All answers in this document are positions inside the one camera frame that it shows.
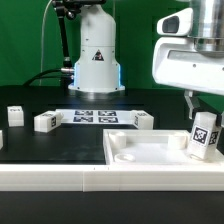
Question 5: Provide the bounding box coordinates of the black camera stand pole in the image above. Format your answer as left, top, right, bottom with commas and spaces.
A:
51, 0, 81, 84

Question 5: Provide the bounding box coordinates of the black cable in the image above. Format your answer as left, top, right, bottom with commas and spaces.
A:
22, 68, 74, 87

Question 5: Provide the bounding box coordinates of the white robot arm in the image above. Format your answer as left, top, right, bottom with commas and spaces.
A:
69, 0, 224, 113

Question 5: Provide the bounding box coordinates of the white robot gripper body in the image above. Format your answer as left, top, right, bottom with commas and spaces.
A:
152, 37, 224, 96

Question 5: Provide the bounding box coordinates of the white cable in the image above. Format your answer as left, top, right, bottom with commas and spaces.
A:
39, 0, 54, 87

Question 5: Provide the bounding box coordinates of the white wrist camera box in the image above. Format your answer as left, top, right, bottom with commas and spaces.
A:
157, 8, 193, 36

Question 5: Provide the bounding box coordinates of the white square tabletop part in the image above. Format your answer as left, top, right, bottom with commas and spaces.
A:
103, 129, 224, 165

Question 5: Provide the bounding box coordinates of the sheet with black markers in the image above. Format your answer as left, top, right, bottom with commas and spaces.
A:
57, 109, 132, 125

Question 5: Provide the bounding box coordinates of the white fence wall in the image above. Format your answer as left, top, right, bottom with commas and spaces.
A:
0, 163, 224, 192

